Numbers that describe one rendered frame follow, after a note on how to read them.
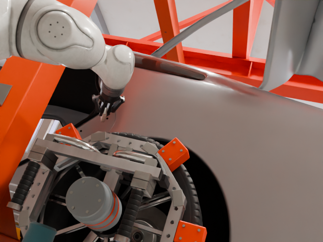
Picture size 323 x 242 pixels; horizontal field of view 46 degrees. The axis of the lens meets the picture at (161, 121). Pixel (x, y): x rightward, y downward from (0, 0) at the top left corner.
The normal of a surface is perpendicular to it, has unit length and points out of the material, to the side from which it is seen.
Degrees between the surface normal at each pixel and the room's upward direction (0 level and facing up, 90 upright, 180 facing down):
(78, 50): 118
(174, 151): 90
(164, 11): 180
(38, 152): 90
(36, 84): 90
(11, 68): 90
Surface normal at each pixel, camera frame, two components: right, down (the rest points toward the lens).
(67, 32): 0.03, 0.09
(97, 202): -0.14, -0.45
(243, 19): -0.29, 0.87
